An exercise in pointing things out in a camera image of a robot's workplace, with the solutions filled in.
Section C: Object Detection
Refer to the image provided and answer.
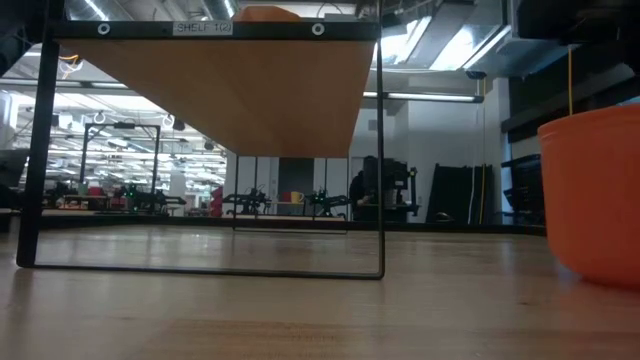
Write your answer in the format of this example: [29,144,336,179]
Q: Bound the black rack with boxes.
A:
[500,153,546,227]

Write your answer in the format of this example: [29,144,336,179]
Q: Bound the yellow hanging cable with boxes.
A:
[479,77,488,225]
[567,45,574,116]

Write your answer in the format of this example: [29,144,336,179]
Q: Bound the white shelf label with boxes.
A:
[172,20,234,36]

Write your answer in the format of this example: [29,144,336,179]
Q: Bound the black background robot arms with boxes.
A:
[222,186,274,217]
[304,188,351,219]

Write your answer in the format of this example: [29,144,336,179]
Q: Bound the wooden shelf with black frame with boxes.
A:
[16,0,386,281]

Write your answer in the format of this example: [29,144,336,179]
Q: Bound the red object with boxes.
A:
[209,185,225,217]

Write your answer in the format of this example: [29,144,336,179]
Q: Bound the black machine beside person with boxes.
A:
[379,158,422,222]

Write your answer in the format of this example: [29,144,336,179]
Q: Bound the black gantry frame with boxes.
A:
[82,121,162,202]

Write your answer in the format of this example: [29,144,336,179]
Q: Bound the person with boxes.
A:
[348,154,381,222]

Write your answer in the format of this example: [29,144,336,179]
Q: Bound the long ceiling light fixture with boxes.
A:
[362,90,485,105]

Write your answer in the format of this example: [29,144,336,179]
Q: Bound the black leaning panels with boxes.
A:
[426,162,494,225]

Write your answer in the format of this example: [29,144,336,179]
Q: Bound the bright orange cup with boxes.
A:
[537,103,640,290]

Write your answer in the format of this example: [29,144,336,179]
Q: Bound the black aluminium table frame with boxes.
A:
[0,213,547,237]

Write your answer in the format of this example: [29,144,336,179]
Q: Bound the terracotta brown mug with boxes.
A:
[232,4,303,23]

